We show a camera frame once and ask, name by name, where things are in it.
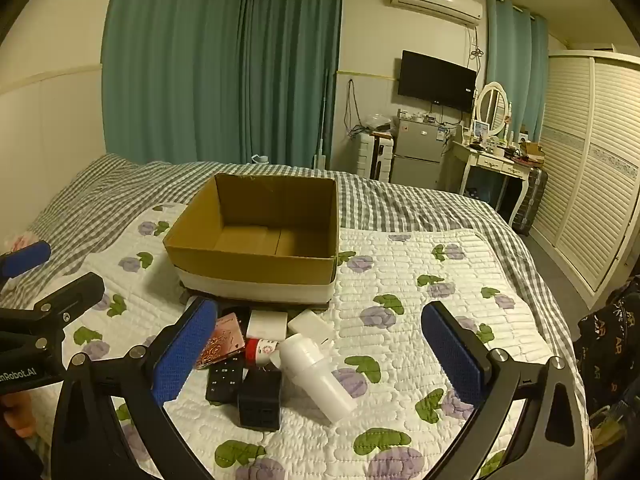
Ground black cube box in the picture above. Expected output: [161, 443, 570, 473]
[237, 369, 282, 431]

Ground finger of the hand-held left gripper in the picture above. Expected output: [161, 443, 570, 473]
[0, 272, 106, 347]
[0, 240, 52, 282]

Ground red capped white bottle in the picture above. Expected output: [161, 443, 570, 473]
[243, 337, 281, 367]

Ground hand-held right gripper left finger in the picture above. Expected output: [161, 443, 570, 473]
[50, 296, 219, 480]

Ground hanging cables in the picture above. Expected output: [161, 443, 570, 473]
[345, 79, 367, 137]

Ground white rectangular power adapter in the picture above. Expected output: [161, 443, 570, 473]
[287, 308, 335, 347]

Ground clear plastic bag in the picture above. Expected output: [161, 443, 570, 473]
[362, 114, 396, 133]

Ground narrow teal curtain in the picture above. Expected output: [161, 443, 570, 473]
[486, 0, 550, 143]

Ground pink patterned phone case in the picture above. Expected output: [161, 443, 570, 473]
[195, 311, 246, 371]

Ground person's left hand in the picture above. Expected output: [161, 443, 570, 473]
[0, 390, 37, 438]

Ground black wall television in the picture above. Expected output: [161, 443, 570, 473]
[398, 50, 477, 113]

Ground white square charger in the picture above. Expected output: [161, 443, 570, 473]
[246, 309, 289, 341]

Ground white mop pole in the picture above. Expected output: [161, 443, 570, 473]
[312, 67, 331, 170]

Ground white air conditioner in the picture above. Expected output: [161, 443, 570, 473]
[384, 0, 485, 26]

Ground white dressing table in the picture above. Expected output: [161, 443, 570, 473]
[442, 137, 533, 226]

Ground dark printed clothing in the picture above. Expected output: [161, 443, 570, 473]
[575, 275, 640, 463]

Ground white floral quilt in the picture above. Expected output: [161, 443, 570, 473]
[30, 202, 598, 480]

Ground white tumbler bottle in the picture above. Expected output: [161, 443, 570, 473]
[270, 332, 358, 423]

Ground grey checked bed sheet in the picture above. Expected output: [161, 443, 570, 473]
[25, 154, 588, 411]

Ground white suitcase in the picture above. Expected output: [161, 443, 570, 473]
[357, 132, 393, 182]

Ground dark suitcase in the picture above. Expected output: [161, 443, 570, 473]
[512, 165, 548, 235]

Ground black remote control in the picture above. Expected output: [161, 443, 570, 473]
[206, 357, 246, 405]

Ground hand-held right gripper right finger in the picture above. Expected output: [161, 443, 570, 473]
[421, 301, 593, 480]

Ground silver small fridge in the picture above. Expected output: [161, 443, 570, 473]
[390, 117, 448, 191]

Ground white oval mirror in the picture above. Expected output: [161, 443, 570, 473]
[474, 81, 512, 137]

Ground brown cardboard box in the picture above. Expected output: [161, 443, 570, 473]
[163, 173, 340, 307]

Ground white louvred wardrobe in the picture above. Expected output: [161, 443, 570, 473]
[530, 50, 640, 306]

